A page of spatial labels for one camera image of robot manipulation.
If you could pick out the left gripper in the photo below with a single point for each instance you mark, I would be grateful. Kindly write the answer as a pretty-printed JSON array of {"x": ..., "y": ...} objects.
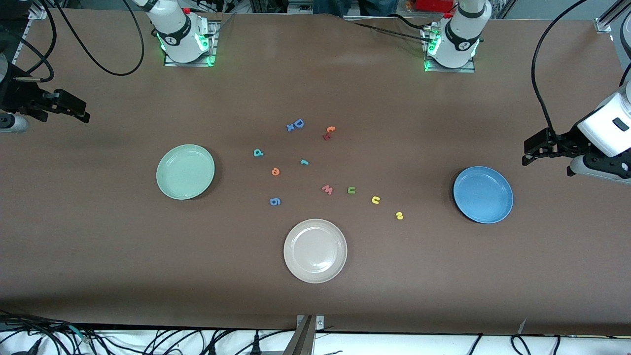
[{"x": 565, "y": 141}]

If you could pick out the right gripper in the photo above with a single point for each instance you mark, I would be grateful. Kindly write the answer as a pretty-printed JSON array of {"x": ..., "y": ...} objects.
[{"x": 19, "y": 98}]

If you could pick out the blue plate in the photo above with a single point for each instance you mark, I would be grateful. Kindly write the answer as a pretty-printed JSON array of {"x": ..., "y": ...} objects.
[{"x": 483, "y": 195}]

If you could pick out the light green plate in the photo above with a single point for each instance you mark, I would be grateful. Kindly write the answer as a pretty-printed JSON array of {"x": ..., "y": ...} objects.
[{"x": 185, "y": 172}]

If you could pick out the brown table cover mat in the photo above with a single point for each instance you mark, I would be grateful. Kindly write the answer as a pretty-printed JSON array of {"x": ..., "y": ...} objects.
[{"x": 98, "y": 246}]

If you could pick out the red box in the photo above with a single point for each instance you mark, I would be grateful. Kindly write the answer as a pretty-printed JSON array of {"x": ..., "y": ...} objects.
[{"x": 434, "y": 5}]

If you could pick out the pink foam letter w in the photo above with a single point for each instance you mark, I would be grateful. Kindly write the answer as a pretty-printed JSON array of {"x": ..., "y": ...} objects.
[{"x": 327, "y": 190}]

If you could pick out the blue foam letter D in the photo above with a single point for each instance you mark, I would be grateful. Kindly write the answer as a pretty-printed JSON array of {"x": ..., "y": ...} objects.
[{"x": 300, "y": 124}]

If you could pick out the person in blue jeans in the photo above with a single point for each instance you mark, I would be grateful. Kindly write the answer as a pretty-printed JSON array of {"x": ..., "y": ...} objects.
[{"x": 335, "y": 6}]

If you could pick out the beige plate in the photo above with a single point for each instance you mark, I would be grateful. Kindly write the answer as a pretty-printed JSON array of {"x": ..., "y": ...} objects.
[{"x": 315, "y": 251}]

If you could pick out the black power plug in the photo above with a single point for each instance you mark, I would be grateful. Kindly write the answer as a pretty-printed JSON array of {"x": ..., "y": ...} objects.
[{"x": 256, "y": 342}]

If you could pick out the aluminium frame rail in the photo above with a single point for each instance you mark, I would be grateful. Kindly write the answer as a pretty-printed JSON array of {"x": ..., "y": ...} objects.
[
  {"x": 37, "y": 12},
  {"x": 604, "y": 24}
]

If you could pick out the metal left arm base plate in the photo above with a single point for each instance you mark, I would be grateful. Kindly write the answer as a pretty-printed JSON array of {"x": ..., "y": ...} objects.
[{"x": 451, "y": 70}]

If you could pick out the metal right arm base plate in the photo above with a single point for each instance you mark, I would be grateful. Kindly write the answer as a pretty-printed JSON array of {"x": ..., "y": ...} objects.
[{"x": 190, "y": 64}]

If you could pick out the aluminium bracket profile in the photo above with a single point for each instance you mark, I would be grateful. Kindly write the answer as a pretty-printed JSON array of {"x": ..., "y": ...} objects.
[{"x": 309, "y": 323}]

